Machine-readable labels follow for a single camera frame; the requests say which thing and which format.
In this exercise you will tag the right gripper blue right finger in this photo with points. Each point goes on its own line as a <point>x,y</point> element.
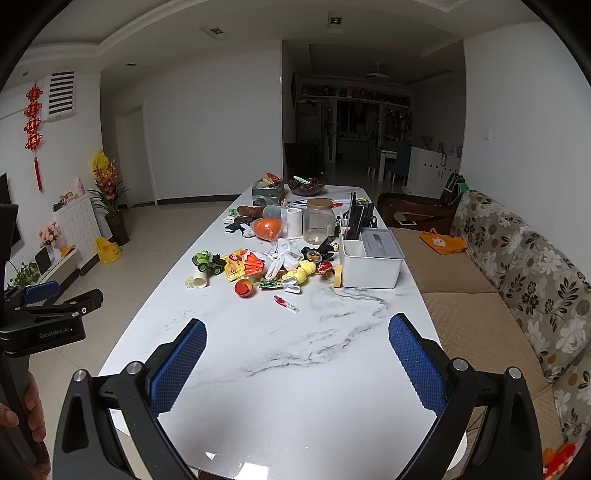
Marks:
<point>507,443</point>

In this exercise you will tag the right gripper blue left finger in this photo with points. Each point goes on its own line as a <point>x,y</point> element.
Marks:
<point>86,443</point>

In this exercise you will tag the white paper tube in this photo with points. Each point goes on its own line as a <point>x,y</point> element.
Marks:
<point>199,279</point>

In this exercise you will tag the green toy truck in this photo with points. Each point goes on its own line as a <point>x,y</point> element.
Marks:
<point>209,263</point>

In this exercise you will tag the orange half shell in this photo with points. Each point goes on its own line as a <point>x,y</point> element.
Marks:
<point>244,288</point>

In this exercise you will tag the yellow snack packet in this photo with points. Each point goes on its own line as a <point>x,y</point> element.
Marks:
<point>234,267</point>

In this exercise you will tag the red small wrapper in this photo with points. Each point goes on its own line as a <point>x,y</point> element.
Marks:
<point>285,304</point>

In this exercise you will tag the yellow plush toy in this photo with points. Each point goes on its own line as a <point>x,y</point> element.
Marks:
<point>300,274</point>

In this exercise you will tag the white plastic bag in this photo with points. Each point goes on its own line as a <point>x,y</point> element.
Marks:
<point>284,254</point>

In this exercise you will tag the person's left hand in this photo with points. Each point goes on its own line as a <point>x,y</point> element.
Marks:
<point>33,409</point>

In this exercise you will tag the red plush toy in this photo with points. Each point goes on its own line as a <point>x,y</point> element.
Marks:
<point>556,461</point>

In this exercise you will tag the black television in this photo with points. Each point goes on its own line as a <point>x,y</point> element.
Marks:
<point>10,235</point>

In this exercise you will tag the pink flower bouquet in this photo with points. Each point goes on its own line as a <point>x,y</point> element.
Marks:
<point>49,235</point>

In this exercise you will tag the yellow potty chair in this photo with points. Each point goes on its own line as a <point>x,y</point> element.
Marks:
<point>108,252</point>

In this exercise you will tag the white radiator cover cabinet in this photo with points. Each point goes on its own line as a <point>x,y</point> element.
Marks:
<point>79,227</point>

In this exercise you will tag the floral sofa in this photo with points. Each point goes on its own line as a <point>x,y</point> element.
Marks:
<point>512,299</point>

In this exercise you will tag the yellow flower plant pot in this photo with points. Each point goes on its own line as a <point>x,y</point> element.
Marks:
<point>107,195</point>

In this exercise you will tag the orange cloth bag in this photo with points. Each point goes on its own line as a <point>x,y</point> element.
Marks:
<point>443,244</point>

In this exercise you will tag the red chinese knot decoration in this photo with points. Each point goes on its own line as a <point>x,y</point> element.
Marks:
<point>32,129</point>

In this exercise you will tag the white storage box with lid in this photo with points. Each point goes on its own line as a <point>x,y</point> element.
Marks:
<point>374,261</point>

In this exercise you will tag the yellow sponge block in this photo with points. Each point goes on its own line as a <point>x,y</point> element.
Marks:
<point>338,276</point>

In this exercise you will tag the dark wooden armchair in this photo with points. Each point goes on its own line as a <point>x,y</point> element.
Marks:
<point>413,212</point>

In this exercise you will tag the red toy can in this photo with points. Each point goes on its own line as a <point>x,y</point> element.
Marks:
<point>325,269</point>

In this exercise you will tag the white air vent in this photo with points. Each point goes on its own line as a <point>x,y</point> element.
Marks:
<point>59,96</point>

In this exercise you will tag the black toy figure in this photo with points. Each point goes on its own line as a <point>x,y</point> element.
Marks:
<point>321,253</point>

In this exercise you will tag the black tablet in box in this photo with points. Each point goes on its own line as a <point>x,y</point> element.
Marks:
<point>361,216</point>

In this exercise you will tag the brown sweet potato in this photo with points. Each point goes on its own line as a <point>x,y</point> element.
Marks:
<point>251,211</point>

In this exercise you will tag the orange ball in bag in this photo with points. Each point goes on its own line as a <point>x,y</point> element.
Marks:
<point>267,229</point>

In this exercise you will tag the white sideboard cabinet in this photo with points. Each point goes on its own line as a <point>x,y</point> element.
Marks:
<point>429,172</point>

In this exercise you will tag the clear glass jar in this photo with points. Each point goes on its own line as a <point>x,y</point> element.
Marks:
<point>318,221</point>

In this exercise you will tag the grey tin snack box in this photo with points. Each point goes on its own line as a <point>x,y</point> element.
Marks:
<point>268,191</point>

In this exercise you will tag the white tissue roll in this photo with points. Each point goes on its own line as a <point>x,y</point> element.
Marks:
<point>294,220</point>

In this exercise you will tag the dark fruit bowl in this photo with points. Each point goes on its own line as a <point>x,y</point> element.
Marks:
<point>306,187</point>

